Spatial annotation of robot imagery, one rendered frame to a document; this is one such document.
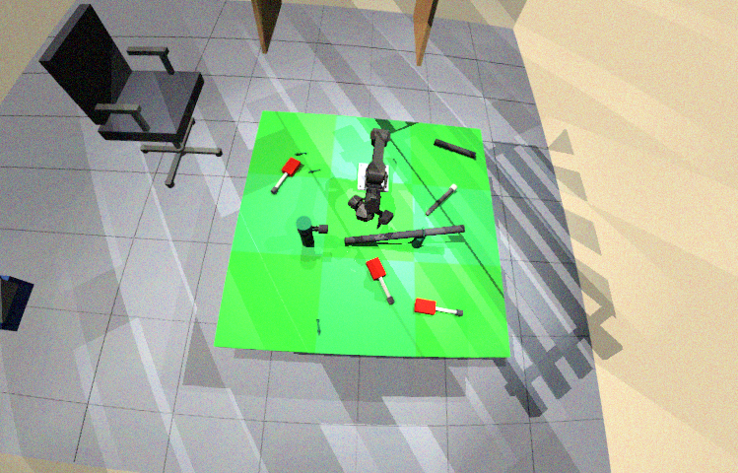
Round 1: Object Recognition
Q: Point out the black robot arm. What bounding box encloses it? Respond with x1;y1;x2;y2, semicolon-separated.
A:
356;128;391;222

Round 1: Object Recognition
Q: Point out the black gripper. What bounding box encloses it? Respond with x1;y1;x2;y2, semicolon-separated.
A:
348;194;394;230

